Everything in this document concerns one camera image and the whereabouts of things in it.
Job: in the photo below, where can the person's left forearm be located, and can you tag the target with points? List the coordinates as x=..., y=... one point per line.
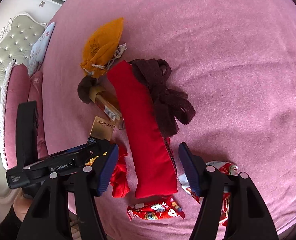
x=22, y=206

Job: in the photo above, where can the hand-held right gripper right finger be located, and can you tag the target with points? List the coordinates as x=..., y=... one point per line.
x=188, y=170

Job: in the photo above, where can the red snack packet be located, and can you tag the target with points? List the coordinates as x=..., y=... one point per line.
x=158, y=210

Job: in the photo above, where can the black and gold box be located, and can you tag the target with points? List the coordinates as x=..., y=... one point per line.
x=100, y=130

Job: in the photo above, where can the brown fabric ribbon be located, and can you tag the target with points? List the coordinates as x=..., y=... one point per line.
x=168, y=105

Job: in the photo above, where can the light blue printed pillow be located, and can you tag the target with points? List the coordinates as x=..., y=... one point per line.
x=39, y=50

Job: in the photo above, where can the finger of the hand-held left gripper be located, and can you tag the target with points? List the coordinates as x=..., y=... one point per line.
x=80, y=151

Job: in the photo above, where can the wall switch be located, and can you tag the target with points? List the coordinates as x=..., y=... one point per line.
x=42, y=3

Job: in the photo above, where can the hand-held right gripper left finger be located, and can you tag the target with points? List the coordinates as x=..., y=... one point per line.
x=109, y=171

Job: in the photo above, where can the pink blanket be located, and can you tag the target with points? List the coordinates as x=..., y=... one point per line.
x=225, y=67

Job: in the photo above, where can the long red fabric pouch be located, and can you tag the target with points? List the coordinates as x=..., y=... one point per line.
x=143, y=130

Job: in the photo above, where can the red cloth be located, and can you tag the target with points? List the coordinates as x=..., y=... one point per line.
x=119, y=180

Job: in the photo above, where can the red silver wrapper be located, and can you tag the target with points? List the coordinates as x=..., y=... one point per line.
x=225, y=168

